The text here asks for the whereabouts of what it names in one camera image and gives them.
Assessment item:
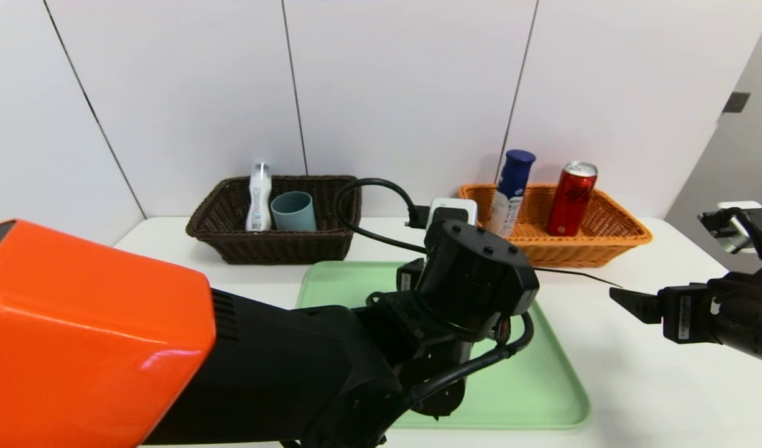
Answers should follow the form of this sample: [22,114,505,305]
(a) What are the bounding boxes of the light green plastic tray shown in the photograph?
[295,261,591,430]

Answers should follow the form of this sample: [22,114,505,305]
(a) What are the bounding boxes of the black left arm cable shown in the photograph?
[411,311,536,408]
[334,178,432,254]

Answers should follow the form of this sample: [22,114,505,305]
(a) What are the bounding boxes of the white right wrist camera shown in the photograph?
[698,200,762,254]

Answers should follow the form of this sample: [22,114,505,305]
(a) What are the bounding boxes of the orange wicker basket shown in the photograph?
[458,184,653,268]

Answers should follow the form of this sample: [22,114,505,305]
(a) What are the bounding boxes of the red soda can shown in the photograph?
[546,161,599,237]

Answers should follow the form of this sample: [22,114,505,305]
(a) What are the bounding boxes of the white bottle with blue cap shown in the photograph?
[488,149,537,238]

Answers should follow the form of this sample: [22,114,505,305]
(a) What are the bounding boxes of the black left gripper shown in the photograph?
[396,258,425,292]

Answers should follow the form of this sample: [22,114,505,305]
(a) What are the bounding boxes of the dark brown wicker basket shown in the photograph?
[186,175,363,265]

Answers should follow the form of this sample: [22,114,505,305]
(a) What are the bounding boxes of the teal plastic cup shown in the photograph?
[271,191,317,232]

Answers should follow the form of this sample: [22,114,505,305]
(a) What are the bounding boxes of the clear white plastic bottle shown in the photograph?
[246,163,273,232]

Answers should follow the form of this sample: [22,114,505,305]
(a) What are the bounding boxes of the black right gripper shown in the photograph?
[609,272,762,368]

